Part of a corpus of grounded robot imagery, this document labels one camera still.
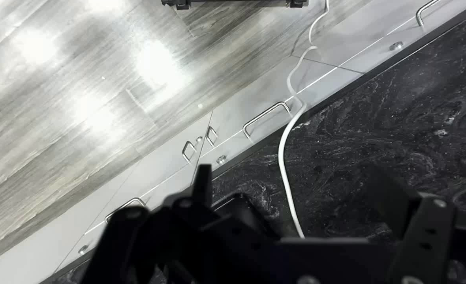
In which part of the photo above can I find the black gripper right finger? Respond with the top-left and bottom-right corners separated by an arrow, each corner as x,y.
384,179 -> 466,284

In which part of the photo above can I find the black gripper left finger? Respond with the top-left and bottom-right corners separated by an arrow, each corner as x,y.
80,162 -> 283,284

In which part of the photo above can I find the black bar object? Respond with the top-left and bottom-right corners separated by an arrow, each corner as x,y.
159,0 -> 308,11

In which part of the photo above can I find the steel drawer handle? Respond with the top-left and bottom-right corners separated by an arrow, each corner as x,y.
240,99 -> 294,142
414,0 -> 445,28
104,195 -> 148,221

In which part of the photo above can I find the steel lower door handle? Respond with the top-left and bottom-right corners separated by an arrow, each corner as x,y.
204,124 -> 221,148
180,137 -> 200,164

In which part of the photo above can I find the white power cable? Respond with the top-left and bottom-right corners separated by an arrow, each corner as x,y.
276,0 -> 333,239

